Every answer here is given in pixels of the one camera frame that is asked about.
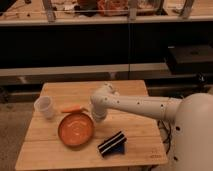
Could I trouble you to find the orange ceramic bowl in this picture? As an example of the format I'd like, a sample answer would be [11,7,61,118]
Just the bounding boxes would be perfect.
[58,113,94,147]

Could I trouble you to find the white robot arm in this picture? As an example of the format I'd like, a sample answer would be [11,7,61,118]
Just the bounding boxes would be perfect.
[90,83,213,171]

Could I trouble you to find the orange carrot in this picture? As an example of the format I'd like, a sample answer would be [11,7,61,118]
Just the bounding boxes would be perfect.
[61,105,88,113]

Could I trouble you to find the black white striped sponge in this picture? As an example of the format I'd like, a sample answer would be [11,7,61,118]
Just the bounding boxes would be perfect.
[97,131,127,157]

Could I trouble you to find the translucent plastic cup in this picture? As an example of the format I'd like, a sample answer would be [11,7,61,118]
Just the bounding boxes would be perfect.
[34,96,55,119]

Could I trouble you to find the black box on right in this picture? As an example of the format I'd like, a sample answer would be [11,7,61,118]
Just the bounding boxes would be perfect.
[165,45,213,74]

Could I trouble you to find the long wooden shelf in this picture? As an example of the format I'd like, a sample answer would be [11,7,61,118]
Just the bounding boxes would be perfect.
[0,0,213,26]

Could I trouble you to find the black cables beside table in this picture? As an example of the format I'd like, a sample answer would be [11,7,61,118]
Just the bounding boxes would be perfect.
[156,119,173,154]

